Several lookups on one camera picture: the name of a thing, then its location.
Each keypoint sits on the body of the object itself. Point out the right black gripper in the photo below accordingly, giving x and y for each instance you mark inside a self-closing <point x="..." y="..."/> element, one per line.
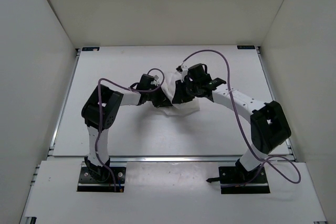
<point x="180" y="96"/>

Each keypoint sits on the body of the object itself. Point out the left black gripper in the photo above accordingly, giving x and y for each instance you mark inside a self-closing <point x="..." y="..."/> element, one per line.
<point x="162" y="101"/>

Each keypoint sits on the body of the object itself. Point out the white pleated skirt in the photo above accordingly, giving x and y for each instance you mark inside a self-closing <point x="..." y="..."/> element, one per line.
<point x="182" y="104"/>

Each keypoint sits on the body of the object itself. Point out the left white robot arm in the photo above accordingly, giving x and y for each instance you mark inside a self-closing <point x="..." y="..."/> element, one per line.
<point x="100" y="112"/>

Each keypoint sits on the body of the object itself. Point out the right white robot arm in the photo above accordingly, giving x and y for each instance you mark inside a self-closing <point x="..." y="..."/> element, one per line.
<point x="268" y="124"/>

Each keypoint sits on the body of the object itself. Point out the right blue corner sticker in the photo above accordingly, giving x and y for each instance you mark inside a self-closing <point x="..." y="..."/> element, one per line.
<point x="245" y="47"/>

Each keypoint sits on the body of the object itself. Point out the blue corner sticker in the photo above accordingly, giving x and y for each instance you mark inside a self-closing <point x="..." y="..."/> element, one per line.
<point x="245" y="47"/>
<point x="90" y="49"/>

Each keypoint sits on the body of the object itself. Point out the left blue corner sticker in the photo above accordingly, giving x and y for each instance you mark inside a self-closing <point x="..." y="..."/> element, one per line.
<point x="90" y="49"/>

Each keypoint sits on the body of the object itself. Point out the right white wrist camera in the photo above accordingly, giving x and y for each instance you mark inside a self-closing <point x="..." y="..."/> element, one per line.
<point x="182" y="70"/>

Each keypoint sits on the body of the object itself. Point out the aluminium front rail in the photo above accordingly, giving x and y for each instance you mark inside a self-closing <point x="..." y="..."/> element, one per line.
<point x="174" y="159"/>

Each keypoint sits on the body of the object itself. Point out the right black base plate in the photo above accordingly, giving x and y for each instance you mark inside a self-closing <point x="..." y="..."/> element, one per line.
<point x="233" y="182"/>

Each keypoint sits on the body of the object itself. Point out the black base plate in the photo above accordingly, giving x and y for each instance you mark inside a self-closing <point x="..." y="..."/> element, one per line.
<point x="89" y="181"/>
<point x="233" y="182"/>

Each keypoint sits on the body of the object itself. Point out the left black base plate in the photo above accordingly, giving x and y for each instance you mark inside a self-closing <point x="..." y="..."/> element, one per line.
<point x="89" y="181"/>

